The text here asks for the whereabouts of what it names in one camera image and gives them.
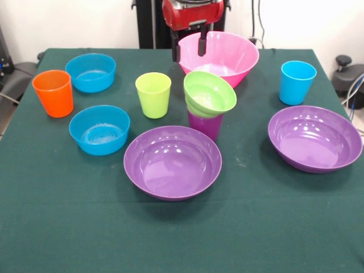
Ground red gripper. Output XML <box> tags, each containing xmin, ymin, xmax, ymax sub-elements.
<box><xmin>162</xmin><ymin>0</ymin><xmax>224</xmax><ymax>64</ymax></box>

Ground green ribbed bowl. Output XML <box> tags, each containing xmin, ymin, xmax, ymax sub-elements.
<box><xmin>183</xmin><ymin>71</ymin><xmax>238</xmax><ymax>119</ymax></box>

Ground purple cup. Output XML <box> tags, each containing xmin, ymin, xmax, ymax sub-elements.
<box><xmin>187</xmin><ymin>109</ymin><xmax>225</xmax><ymax>142</ymax></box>

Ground large pink bowl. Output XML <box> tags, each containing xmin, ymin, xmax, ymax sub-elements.
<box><xmin>177</xmin><ymin>31</ymin><xmax>260</xmax><ymax>89</ymax></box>

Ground lime green cup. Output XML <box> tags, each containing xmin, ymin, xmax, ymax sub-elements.
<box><xmin>135</xmin><ymin>72</ymin><xmax>172</xmax><ymax>119</ymax></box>

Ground blue bowl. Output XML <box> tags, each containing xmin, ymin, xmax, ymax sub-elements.
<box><xmin>68</xmin><ymin>105</ymin><xmax>131</xmax><ymax>156</ymax></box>
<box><xmin>65</xmin><ymin>53</ymin><xmax>117</xmax><ymax>93</ymax></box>

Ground blue cup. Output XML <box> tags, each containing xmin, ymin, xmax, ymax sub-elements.
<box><xmin>279</xmin><ymin>60</ymin><xmax>317</xmax><ymax>106</ymax></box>

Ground purple bowl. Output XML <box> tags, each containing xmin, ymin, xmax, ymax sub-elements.
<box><xmin>267</xmin><ymin>105</ymin><xmax>363</xmax><ymax>174</ymax></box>
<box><xmin>123</xmin><ymin>126</ymin><xmax>223</xmax><ymax>202</ymax></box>

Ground orange cup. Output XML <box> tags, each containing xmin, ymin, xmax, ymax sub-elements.
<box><xmin>31</xmin><ymin>69</ymin><xmax>75</xmax><ymax>118</ymax></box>

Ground black knob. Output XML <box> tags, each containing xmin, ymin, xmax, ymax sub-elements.
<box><xmin>334</xmin><ymin>55</ymin><xmax>354</xmax><ymax>75</ymax></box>

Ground dark grey base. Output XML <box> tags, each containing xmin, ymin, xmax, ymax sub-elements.
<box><xmin>332</xmin><ymin>64</ymin><xmax>364</xmax><ymax>99</ymax></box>

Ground grey chair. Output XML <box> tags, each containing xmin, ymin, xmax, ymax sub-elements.
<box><xmin>0</xmin><ymin>61</ymin><xmax>38</xmax><ymax>104</ymax></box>

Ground dark green tablecloth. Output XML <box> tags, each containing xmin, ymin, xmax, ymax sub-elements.
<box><xmin>0</xmin><ymin>47</ymin><xmax>364</xmax><ymax>273</ymax></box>

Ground black equipment box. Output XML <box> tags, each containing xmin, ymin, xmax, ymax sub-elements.
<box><xmin>0</xmin><ymin>25</ymin><xmax>15</xmax><ymax>86</ymax></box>

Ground black wall cable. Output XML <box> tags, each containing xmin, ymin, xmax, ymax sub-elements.
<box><xmin>249</xmin><ymin>0</ymin><xmax>266</xmax><ymax>49</ymax></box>

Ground blue and grey cables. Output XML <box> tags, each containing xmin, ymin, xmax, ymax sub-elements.
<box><xmin>341</xmin><ymin>72</ymin><xmax>364</xmax><ymax>134</ymax></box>

